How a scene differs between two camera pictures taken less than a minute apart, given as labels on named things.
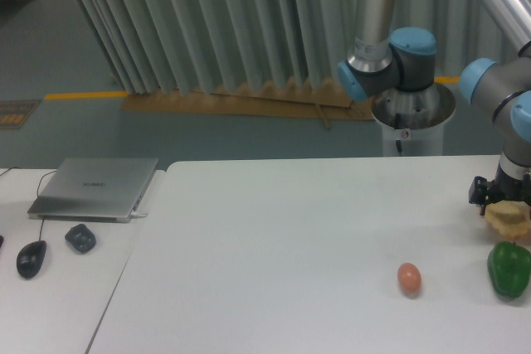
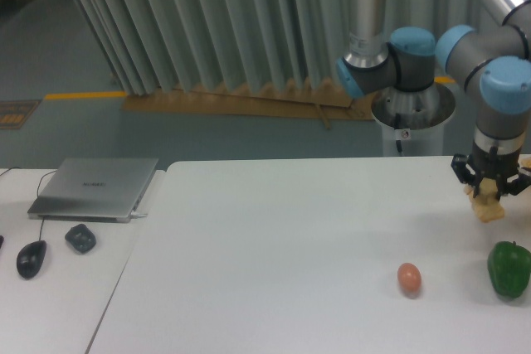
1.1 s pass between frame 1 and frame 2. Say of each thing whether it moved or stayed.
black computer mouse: stayed
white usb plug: stayed
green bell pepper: stayed
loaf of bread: moved
